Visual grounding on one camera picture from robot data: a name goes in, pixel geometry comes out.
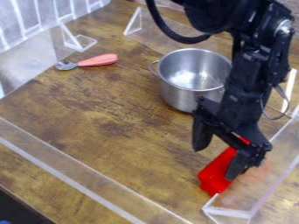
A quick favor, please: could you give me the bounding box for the silver steel pot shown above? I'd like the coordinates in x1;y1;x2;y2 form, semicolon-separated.
150;48;232;113

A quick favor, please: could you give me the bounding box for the spoon with pink handle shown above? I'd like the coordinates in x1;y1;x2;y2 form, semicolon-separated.
55;53;118;71

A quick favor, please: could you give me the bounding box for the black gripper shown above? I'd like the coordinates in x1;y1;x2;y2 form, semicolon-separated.
192;84;273;181

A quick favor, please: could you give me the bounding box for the back clear acrylic barrier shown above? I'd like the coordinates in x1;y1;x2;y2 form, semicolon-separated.
125;6;299;116

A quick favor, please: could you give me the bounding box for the front clear acrylic barrier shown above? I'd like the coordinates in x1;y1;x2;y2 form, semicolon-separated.
0;117;192;224

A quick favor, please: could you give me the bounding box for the right clear acrylic barrier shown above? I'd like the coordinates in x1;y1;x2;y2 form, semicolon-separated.
202;112;299;224

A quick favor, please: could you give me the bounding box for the left clear acrylic barrier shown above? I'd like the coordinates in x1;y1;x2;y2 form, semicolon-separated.
0;24;98;99

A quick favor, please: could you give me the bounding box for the clear acrylic barrier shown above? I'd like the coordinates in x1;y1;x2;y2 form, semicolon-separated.
0;117;192;224
0;24;98;99
125;6;299;116
202;112;299;224

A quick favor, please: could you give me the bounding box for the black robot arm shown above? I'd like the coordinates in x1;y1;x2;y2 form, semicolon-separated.
173;0;296;180

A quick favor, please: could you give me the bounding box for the red plastic block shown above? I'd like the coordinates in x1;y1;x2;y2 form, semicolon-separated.
198;146;237;196

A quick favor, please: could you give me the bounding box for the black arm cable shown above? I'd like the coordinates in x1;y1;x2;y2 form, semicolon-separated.
145;0;214;46

